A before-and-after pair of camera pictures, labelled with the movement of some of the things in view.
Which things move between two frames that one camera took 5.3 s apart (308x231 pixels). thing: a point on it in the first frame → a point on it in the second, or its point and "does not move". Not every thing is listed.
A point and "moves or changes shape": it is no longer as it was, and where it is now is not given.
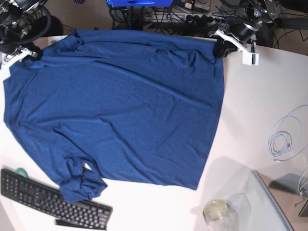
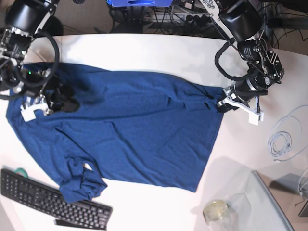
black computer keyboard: (47, 200) does not move
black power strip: (186, 18) does not move
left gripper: (9, 46) → (44, 78)
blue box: (140, 3) does not move
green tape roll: (22, 171) does not move
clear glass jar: (217, 211) does not move
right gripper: (242, 32) → (244, 90)
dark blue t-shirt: (143, 106) moves or changes shape
